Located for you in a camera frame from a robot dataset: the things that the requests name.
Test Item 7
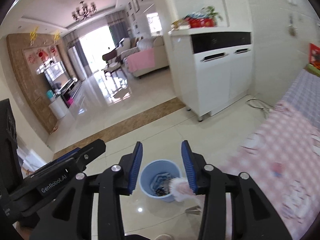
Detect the blue white plastic bag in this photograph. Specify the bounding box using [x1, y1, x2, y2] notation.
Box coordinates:
[150, 173, 174, 197]

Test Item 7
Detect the white cylindrical bin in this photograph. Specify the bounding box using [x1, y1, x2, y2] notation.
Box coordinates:
[49, 98, 68, 120]

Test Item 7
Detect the wooden table leg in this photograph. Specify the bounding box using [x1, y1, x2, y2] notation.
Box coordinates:
[185, 205, 202, 216]

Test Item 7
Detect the pink and purple checkered tablecloth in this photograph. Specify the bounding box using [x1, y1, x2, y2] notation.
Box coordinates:
[170, 68, 320, 240]

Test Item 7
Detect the light blue plastic bucket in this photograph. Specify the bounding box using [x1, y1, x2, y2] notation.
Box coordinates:
[139, 159, 181, 202]

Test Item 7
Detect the television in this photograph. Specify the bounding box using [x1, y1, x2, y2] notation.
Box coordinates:
[43, 61, 72, 92]

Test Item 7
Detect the dark wooden chair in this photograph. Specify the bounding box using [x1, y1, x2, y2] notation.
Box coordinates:
[102, 49, 126, 77]

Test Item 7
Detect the pink blanket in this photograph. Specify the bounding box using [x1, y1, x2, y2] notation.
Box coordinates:
[126, 48, 155, 73]

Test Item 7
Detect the black chandelier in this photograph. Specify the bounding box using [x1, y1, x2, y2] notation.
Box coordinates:
[72, 1, 97, 21]

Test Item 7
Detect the white sideboard cabinet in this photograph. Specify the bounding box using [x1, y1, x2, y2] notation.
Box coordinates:
[169, 27, 253, 121]

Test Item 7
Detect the red gift box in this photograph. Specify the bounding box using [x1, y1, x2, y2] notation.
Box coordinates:
[188, 18, 216, 28]

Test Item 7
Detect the white power strip cable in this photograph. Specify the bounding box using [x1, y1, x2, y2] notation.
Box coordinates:
[246, 97, 275, 118]

